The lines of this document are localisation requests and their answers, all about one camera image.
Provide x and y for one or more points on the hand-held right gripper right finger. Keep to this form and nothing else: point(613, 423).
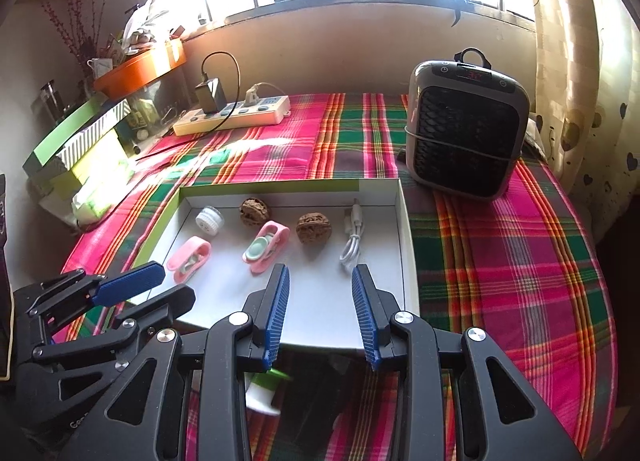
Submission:
point(365, 321)

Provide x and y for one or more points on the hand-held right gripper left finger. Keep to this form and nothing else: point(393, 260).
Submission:
point(276, 321)

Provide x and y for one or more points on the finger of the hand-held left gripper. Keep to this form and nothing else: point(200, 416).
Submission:
point(130, 281)
point(165, 306)

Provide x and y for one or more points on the green and white cardboard box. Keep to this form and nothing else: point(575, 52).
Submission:
point(320, 308)

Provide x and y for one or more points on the pink and green clip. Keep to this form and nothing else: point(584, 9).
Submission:
point(260, 247)

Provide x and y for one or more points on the green and white spool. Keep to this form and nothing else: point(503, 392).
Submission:
point(262, 396)

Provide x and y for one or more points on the small white ribbed cap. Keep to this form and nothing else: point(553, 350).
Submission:
point(207, 223)

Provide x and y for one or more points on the brown walnut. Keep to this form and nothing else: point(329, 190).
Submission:
point(255, 211)
point(313, 227)

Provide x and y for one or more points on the green tissue pack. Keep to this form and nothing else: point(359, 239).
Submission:
point(95, 201)

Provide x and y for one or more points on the stack of green boxes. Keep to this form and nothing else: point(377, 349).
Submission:
point(65, 133)

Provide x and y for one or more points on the small green carton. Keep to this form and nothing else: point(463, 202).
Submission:
point(139, 117)

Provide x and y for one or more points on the glass jar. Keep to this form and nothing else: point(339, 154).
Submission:
point(50, 101)

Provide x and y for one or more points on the black charger adapter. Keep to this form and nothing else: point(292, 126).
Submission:
point(210, 96)

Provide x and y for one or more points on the cream power strip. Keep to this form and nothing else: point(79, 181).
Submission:
point(250, 113)

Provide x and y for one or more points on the grey portable heater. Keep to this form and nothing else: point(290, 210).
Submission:
point(465, 131)

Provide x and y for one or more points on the white plug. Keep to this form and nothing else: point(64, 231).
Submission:
point(252, 93)

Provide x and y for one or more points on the orange tray with clutter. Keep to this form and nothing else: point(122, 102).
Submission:
point(135, 31)

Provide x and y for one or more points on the beige folded cloth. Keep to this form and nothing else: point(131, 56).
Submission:
point(535, 136)

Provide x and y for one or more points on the red berry branches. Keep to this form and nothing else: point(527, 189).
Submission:
point(75, 26)

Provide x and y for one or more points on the heart print curtain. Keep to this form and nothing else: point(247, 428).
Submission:
point(590, 116)

